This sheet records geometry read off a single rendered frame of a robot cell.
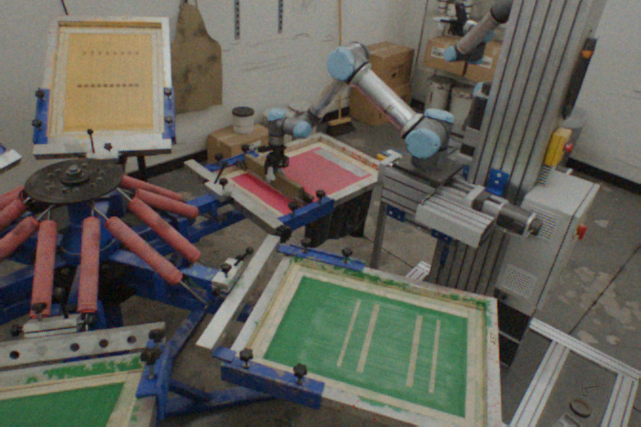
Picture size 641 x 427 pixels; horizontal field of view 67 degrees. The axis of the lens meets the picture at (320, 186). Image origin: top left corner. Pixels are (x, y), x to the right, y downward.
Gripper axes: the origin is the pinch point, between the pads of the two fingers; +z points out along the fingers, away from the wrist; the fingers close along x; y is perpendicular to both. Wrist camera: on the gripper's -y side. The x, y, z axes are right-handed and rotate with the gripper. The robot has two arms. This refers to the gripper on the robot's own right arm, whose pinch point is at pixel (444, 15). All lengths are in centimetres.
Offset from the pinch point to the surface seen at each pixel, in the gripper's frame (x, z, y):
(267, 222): -132, -67, 46
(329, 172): -83, -23, 61
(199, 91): -108, 179, 84
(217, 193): -145, -44, 41
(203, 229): -154, -45, 56
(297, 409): -135, -83, 151
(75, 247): -199, -64, 33
